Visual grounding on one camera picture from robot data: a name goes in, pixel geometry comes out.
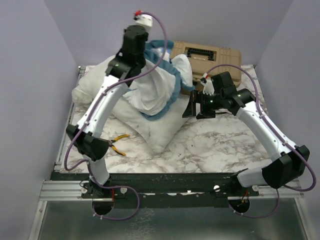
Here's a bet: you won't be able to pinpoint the tan plastic toolbox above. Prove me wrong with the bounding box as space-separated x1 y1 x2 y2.
171 41 242 91

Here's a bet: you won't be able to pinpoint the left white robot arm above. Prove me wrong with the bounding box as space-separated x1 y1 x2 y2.
66 25 148 198

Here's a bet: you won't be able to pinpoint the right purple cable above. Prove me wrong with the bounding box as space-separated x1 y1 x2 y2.
203 64 317 219

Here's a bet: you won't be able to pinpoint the purple cable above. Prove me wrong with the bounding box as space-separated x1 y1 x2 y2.
203 64 317 219
63 11 169 221

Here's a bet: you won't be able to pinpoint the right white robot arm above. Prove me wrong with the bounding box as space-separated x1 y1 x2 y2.
182 71 310 196

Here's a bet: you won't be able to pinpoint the yellow handled pliers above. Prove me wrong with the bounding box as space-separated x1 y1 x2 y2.
107 134 130 157

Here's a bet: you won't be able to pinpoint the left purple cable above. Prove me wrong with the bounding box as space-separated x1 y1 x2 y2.
63 11 169 221

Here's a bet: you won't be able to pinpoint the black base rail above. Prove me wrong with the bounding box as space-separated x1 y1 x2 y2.
50 172 259 209

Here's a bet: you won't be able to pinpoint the white pillow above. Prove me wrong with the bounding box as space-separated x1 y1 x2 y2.
71 55 189 154

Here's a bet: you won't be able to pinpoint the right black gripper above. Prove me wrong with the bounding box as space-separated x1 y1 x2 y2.
182 89 224 120

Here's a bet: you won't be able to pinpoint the white pillowcase blue trim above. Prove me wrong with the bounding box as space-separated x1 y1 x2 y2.
123 40 195 121

